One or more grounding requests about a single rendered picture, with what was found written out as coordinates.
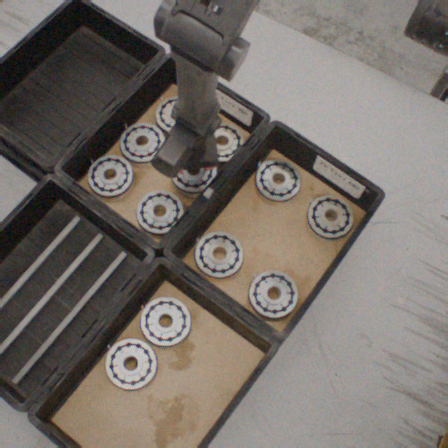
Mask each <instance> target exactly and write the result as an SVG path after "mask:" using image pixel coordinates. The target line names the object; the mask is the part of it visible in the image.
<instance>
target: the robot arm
mask: <svg viewBox="0 0 448 448"><path fill-rule="evenodd" d="M258 1H259V0H162V2H161V3H160V5H159V7H158V8H157V11H156V12H155V13H154V18H153V27H154V34H155V37H156V38H158V39H160V40H161V41H163V42H164V43H165V44H166V45H168V46H169V50H170V54H171V56H172V58H173V59H174V61H175V63H176V69H177V89H178V99H177V100H176V102H175V104H174V106H173V109H172V113H171V118H172V119H174V120H175V122H174V124H173V126H172V127H171V128H170V130H169V131H168V133H167V135H168V136H167V137H166V138H165V140H164V141H163V142H162V144H161V145H160V147H159V148H158V150H157V151H156V153H155V154H154V155H153V157H152V158H151V160H150V164H151V165H152V167H153V168H154V169H155V170H156V171H158V172H159V173H160V174H162V175H164V176H166V177H168V178H171V179H174V178H176V176H177V175H178V174H182V175H183V170H193V169H201V168H204V172H206V171H208V170H210V169H214V168H216V163H219V153H218V147H217V140H216V134H215V133H216V132H217V130H218V128H219V127H220V125H221V123H222V121H223V119H222V118H221V116H219V115H218V114H219V112H220V110H221V106H222V104H220V103H219V100H218V97H217V96H216V91H217V86H218V80H219V76H220V77H221V78H223V79H224V80H226V81H228V82H229V83H231V81H232V80H233V79H234V77H235V75H236V72H237V71H238V69H239V68H240V66H241V64H243V63H244V60H245V59H246V57H247V53H248V50H249V47H250V44H251V43H249V42H248V41H246V40H244V39H243V38H241V37H240V36H241V34H242V32H243V30H244V28H245V26H246V24H247V22H248V20H249V18H250V16H251V14H252V12H253V11H254V9H255V7H256V5H257V3H258ZM211 2H212V3H211ZM210 4H211V5H210ZM209 6H210V7H209ZM216 6H218V9H217V10H216V11H214V10H215V8H216Z"/></svg>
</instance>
